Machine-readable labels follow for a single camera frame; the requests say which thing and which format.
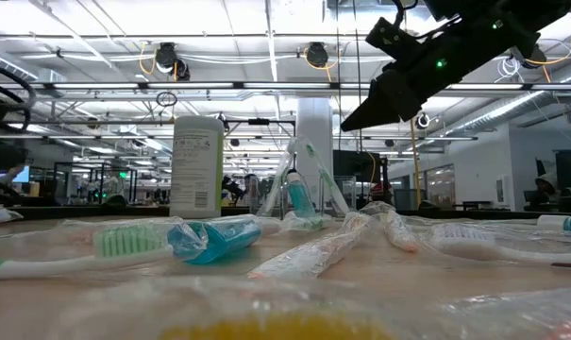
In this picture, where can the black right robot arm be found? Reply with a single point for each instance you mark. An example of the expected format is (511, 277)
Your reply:
(502, 28)

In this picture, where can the wall poster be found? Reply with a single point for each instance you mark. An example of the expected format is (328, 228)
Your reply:
(501, 190)

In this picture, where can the black table edge frame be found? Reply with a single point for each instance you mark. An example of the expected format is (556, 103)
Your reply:
(77, 211)

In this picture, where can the yellow container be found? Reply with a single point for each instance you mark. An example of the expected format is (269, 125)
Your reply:
(34, 189)

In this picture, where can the white building column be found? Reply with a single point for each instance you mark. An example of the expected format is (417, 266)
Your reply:
(315, 127)

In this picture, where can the silver ventilation duct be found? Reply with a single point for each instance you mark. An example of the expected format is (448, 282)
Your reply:
(46, 75)
(502, 111)

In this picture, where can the black overhead frame bar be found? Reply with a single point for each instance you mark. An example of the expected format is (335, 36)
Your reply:
(124, 122)

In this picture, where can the black framed glass enclosure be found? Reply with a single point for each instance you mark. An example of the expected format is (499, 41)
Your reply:
(101, 184)

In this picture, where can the white labelled bottle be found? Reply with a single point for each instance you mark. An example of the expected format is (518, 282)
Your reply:
(195, 165)

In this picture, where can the lit blue monitor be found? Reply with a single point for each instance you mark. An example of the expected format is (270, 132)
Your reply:
(23, 175)

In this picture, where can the glass door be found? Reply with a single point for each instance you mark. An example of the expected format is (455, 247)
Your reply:
(440, 186)

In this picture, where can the overhead light bar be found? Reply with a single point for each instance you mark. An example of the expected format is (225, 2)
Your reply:
(96, 86)

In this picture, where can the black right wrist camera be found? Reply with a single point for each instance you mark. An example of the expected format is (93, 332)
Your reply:
(391, 40)

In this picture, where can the red equipment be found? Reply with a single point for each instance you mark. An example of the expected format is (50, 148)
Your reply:
(380, 193)

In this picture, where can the purple white toothbrush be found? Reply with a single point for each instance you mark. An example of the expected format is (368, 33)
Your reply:
(464, 245)

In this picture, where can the person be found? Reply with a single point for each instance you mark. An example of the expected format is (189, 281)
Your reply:
(547, 184)

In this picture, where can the teal bottle with white cap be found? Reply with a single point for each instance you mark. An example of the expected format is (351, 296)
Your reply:
(551, 223)

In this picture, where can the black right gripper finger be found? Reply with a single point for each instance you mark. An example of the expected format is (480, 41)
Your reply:
(374, 111)

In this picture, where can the yellow pole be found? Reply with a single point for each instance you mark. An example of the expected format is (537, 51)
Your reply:
(416, 165)

